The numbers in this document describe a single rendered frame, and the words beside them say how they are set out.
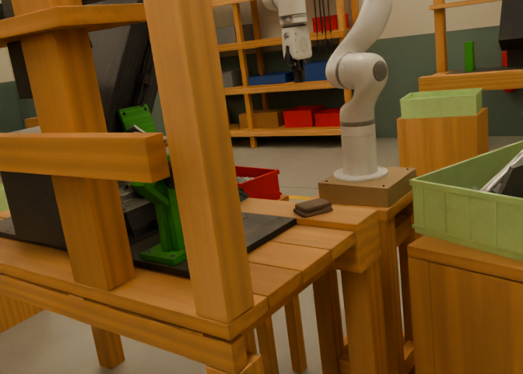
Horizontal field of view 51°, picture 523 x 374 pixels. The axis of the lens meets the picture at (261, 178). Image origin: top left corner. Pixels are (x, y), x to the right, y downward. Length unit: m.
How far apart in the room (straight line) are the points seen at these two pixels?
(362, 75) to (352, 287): 0.67
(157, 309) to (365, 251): 0.63
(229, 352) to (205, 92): 0.53
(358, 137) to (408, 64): 5.25
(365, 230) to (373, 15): 0.74
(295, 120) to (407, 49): 1.64
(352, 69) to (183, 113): 0.91
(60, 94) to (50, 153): 0.13
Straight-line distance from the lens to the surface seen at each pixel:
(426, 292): 1.72
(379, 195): 1.83
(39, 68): 1.38
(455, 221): 1.67
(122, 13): 1.32
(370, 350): 1.78
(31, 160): 1.40
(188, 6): 1.03
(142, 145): 1.07
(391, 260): 1.89
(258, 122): 7.56
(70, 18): 1.23
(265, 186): 2.14
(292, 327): 2.45
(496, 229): 1.59
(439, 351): 1.79
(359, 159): 1.91
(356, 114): 1.88
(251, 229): 1.60
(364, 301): 1.70
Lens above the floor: 1.42
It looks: 14 degrees down
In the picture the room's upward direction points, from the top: 7 degrees counter-clockwise
